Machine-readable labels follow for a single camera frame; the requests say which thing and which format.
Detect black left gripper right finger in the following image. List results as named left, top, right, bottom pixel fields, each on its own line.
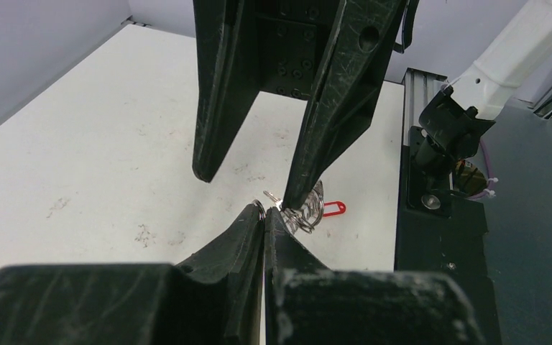
left=264, top=208, right=485, bottom=344

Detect aluminium frame rail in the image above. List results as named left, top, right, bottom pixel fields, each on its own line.
left=402, top=68, right=448, bottom=147

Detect metal ring disc with keyrings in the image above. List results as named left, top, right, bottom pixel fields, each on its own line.
left=278, top=180, right=325, bottom=235

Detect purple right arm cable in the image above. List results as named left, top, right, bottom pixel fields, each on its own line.
left=466, top=138, right=500, bottom=201

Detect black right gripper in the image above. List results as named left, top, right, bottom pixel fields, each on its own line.
left=192, top=0, right=408, bottom=209

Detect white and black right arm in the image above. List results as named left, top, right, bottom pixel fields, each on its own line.
left=192, top=1, right=552, bottom=208

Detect red key tag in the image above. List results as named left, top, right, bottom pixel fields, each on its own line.
left=323, top=201, right=346, bottom=217

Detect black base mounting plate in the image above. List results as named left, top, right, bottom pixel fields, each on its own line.
left=394, top=126, right=502, bottom=344

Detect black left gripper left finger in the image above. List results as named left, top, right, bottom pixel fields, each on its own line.
left=0, top=204, right=265, bottom=344

